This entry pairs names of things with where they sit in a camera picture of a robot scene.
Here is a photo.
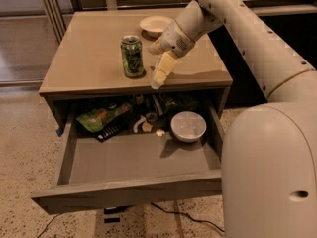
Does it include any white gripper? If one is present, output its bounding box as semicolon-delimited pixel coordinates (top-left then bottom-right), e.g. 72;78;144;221
148;21;195;89

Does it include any green soda can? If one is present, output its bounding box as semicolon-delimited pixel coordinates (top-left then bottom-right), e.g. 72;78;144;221
120;35;145;78

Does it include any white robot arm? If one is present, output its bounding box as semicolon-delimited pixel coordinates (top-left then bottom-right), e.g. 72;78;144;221
150;0;317;238

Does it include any grey cabinet with tan top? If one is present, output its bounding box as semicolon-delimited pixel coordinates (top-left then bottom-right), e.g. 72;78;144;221
40;8;232;128

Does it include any white bowl in drawer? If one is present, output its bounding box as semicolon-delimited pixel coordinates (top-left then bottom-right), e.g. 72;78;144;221
170;111;207;143

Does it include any open grey top drawer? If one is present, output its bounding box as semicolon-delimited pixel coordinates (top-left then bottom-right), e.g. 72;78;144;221
31;99;223;214

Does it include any white bowl on cabinet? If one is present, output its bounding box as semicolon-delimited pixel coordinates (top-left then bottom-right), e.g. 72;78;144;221
140;16;172;38

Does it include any dark green chip bag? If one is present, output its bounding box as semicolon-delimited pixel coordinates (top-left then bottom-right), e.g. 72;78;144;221
152;92;199;116

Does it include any small white curved object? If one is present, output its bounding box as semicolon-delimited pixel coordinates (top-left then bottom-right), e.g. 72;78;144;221
133;115;147;134

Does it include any small tan food piece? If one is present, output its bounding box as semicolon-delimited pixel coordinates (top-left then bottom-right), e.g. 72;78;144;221
142;122;153;132

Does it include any small pale crumpled piece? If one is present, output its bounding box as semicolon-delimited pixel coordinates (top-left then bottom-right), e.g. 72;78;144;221
156;129;165;137

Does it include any black snack packet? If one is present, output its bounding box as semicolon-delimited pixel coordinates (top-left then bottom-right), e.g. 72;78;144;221
93;119;129;142

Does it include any green snack bag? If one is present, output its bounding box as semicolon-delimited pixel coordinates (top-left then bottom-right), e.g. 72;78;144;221
76;102;133;133

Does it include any blue tape piece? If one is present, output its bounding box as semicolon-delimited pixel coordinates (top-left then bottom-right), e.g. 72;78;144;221
55;127;63;137

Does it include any black floor cable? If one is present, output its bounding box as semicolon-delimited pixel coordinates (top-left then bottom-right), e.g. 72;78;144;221
150;201;226;234

